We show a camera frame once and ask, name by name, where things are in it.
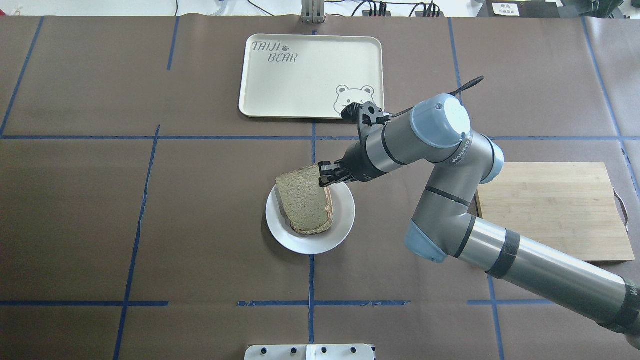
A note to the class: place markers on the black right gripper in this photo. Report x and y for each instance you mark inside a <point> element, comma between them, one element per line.
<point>356,162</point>

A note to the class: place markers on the brown top bread slice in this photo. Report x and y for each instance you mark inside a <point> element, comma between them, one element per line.
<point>295,182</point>

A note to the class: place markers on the white round plate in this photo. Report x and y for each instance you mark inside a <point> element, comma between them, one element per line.
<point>343,218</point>

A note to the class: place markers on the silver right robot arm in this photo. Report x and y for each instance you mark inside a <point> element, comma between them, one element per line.
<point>446,222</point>

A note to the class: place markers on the cream bear tray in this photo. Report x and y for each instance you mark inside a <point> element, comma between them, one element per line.
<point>296,76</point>

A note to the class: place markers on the orange black connector block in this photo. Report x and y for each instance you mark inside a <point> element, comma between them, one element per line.
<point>376,9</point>

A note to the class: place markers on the black power box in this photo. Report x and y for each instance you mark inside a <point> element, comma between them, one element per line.
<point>528,9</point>

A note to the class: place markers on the wooden cutting board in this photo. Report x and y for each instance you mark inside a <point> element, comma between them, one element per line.
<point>568,206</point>

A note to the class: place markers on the aluminium frame post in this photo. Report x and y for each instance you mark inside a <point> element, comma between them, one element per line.
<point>313,11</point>

